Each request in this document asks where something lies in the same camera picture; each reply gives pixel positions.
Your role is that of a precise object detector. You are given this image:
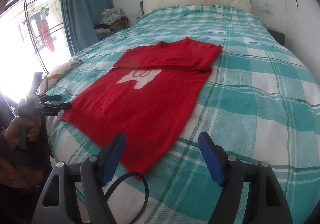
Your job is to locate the patterned cushion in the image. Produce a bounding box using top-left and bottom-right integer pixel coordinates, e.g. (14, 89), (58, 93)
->
(39, 60), (82, 94)

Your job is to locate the red rabbit sweater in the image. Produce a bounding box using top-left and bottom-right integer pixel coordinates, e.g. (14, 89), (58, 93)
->
(61, 37), (222, 174)

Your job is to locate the red hanging garment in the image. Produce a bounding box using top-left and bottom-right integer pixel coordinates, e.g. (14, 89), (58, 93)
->
(40, 18), (55, 52)

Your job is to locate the pile of clothes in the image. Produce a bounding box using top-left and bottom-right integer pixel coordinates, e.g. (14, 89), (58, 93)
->
(94, 8), (129, 41)

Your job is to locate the black cable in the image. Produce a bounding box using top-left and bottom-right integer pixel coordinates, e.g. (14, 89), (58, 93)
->
(103, 172), (149, 224)

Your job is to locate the dark nightstand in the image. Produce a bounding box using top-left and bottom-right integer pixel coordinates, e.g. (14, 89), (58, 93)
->
(265, 26), (286, 46)

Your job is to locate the person's left hand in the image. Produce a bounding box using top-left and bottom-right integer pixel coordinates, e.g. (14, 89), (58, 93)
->
(4, 117), (41, 148)

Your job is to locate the white wardrobe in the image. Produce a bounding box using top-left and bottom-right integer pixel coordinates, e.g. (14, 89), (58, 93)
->
(276, 0), (320, 65)

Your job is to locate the wall socket panel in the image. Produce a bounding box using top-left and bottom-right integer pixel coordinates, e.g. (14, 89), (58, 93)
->
(257, 3), (273, 14)

